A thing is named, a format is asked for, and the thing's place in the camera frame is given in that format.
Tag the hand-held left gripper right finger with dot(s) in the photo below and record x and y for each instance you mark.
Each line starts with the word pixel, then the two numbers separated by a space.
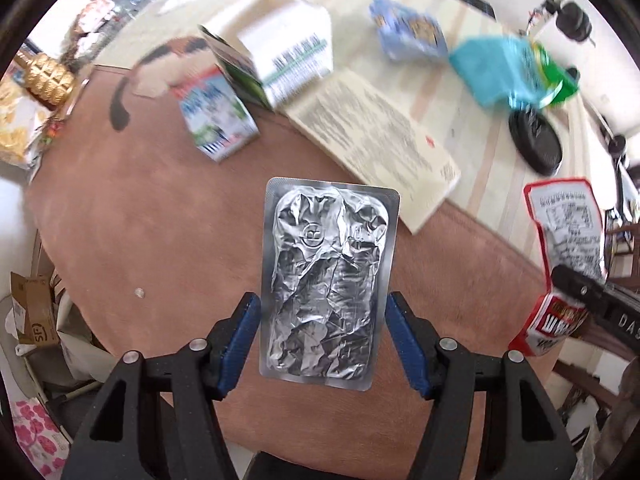
pixel 406 345

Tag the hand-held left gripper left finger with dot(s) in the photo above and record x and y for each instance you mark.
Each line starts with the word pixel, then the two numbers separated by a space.
pixel 241 340

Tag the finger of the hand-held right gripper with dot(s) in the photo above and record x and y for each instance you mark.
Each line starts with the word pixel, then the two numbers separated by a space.
pixel 595 297

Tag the red and white snack bag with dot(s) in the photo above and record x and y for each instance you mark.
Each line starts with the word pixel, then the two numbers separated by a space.
pixel 567 240

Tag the silver foil blister pack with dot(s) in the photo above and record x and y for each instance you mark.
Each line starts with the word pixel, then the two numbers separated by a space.
pixel 325 285

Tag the black round lid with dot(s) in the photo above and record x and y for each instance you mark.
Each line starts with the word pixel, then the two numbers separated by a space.
pixel 535 140

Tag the cream printed paper sheet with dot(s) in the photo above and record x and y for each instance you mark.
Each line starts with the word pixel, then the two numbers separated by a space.
pixel 375 145

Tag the brown cardboard box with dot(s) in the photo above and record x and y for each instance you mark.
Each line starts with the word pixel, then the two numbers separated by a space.
pixel 32 312

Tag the green snack bag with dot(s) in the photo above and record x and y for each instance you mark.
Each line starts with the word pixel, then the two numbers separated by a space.
pixel 552 80

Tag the small blue milk carton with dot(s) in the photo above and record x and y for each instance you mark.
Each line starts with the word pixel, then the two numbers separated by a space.
pixel 215 117

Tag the pink floral bag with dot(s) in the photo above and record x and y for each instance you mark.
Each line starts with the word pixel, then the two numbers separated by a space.
pixel 37 435

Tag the teal plastic bag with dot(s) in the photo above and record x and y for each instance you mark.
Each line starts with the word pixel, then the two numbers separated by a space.
pixel 492 70

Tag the black dumbbell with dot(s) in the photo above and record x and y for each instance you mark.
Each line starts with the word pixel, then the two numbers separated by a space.
pixel 575 20

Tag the large white green carton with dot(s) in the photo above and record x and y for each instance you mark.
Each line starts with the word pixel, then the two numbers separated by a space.
pixel 280 50

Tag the yellow snack packet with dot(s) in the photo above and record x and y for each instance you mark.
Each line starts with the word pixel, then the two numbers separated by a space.
pixel 17 120

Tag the blue snack packet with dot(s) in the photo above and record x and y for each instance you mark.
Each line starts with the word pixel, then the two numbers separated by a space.
pixel 407 30

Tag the golden pineapple ornament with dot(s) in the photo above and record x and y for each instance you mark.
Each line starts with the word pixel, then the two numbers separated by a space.
pixel 47 77

